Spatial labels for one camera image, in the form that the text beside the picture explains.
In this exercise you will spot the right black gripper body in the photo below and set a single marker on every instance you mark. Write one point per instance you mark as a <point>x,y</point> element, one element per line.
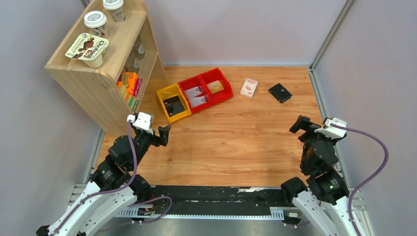
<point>308,131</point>

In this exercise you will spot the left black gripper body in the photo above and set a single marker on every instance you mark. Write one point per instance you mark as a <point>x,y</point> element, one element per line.
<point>156,136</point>

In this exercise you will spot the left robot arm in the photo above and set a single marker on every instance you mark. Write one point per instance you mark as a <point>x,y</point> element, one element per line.
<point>113,186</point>

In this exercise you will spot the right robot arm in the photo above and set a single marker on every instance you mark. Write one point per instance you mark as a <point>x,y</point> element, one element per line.
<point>324,197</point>

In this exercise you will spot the black card in bin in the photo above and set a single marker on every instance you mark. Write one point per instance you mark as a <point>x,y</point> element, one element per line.
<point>173,106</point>

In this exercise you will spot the white cards in bin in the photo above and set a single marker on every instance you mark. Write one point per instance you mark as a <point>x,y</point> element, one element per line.
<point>195,96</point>

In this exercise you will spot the white pink card box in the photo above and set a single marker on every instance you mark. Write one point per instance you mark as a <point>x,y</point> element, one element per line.
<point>248,88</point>

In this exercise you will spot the tan card in bin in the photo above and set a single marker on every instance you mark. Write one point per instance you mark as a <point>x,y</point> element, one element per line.
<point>215,86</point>

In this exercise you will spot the yellow plastic bin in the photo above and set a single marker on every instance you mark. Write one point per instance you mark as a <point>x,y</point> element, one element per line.
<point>168,92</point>

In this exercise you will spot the orange snack box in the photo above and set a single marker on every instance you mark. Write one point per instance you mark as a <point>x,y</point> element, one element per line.
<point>129,82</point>

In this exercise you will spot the red plastic bin middle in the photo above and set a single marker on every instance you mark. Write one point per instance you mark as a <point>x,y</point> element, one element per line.
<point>196,81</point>

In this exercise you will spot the red plastic bin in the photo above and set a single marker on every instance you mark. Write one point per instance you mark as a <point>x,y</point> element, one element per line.
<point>196,81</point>
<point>213,75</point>

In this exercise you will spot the red plastic bin right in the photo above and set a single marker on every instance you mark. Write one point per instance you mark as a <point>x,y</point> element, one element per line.
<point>213,75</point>

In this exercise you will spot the wooden shelf unit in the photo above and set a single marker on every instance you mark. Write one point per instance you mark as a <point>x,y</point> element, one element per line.
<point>95,89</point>

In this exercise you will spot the glass bottle on shelf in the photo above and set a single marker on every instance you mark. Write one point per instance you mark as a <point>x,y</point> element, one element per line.
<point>138,49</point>

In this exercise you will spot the Chobani yogurt cup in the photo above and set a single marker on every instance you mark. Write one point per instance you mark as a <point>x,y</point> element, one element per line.
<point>89,49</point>

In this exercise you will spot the white lidded cup near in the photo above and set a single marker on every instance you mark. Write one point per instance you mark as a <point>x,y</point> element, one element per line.
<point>96,22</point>

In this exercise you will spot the white lidded cup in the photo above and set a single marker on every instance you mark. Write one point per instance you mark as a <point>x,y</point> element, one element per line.
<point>96,22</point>
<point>115,8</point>

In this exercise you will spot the white lidded cup far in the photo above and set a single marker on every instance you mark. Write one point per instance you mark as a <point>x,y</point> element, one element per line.
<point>115,8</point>

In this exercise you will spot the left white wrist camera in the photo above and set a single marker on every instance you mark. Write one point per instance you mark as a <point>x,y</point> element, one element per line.
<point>141,121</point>

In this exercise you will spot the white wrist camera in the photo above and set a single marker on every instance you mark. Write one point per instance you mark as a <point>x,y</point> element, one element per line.
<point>330,131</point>
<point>141,121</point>

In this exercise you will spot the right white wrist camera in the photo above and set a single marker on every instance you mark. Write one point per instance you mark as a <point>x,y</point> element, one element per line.
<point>330,131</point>

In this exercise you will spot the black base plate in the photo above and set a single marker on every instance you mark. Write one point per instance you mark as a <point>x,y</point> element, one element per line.
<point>214,202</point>

